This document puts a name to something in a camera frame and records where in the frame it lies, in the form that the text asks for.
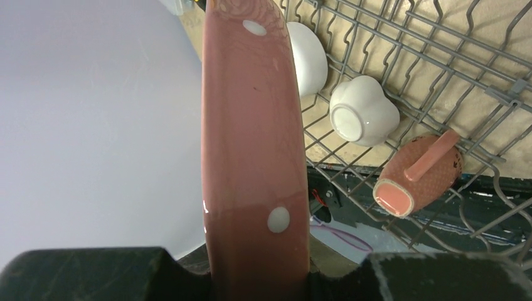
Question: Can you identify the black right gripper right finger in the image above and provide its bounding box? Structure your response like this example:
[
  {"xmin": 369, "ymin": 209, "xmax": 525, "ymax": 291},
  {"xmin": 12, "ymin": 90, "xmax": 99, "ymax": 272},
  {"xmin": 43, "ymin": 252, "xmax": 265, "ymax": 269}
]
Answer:
[{"xmin": 309, "ymin": 253, "xmax": 531, "ymax": 300}]

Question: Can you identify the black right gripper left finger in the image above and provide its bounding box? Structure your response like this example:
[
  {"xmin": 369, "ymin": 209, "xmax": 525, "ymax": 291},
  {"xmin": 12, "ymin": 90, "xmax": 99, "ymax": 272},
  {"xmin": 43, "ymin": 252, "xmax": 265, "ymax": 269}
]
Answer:
[{"xmin": 1, "ymin": 247, "xmax": 212, "ymax": 300}]

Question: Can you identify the pink dotted plate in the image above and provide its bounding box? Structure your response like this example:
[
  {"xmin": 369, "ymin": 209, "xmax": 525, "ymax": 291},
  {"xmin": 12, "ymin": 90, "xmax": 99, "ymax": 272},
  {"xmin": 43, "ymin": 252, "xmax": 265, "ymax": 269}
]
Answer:
[{"xmin": 201, "ymin": 1, "xmax": 310, "ymax": 300}]

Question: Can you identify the white ceramic bowl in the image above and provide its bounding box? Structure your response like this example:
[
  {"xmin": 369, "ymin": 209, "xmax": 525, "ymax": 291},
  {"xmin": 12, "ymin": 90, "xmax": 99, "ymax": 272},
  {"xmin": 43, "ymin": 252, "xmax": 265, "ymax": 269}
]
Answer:
[{"xmin": 287, "ymin": 21, "xmax": 328, "ymax": 98}]

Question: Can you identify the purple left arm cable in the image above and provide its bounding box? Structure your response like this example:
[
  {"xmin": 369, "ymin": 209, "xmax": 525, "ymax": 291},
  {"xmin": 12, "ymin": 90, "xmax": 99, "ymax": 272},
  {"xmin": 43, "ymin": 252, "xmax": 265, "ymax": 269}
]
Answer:
[{"xmin": 309, "ymin": 216, "xmax": 375, "ymax": 254}]

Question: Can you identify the grey wire dish rack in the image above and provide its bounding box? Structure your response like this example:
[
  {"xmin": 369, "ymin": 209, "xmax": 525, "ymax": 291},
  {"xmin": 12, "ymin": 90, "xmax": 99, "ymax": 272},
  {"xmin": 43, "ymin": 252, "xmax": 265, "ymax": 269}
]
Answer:
[{"xmin": 278, "ymin": 0, "xmax": 532, "ymax": 271}]

